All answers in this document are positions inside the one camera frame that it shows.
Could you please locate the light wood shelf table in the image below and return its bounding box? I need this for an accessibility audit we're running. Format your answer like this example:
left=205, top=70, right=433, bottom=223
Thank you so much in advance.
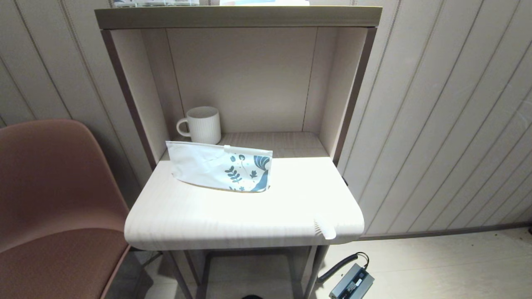
left=95, top=6, right=383, bottom=299

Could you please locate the white plastic comb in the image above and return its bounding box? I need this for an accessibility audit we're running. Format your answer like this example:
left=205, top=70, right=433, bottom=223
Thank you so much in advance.
left=313, top=217, right=337, bottom=240

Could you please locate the white ribbed mug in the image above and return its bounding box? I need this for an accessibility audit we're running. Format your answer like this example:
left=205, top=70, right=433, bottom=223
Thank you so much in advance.
left=176, top=106, right=222, bottom=145

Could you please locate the white pouch blue floral print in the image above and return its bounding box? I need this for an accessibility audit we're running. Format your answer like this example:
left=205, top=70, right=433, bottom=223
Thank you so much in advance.
left=166, top=141, right=273, bottom=193

